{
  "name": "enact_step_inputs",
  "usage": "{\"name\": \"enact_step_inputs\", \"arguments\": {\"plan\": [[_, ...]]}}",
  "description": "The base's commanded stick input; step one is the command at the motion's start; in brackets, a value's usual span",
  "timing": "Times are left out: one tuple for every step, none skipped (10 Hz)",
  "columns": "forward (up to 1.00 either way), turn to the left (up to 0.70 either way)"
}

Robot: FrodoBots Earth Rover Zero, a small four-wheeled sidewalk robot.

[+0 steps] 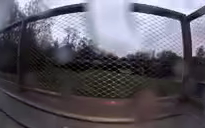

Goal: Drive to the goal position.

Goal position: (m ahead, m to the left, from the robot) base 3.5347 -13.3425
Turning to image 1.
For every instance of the dark trees behind railing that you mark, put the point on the dark trees behind railing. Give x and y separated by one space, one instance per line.
90 60

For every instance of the green grass field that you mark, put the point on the green grass field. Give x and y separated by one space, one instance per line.
110 81

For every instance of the metal mesh railing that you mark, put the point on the metal mesh railing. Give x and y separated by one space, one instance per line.
100 66

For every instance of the grey bridge deck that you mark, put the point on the grey bridge deck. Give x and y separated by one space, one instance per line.
40 115

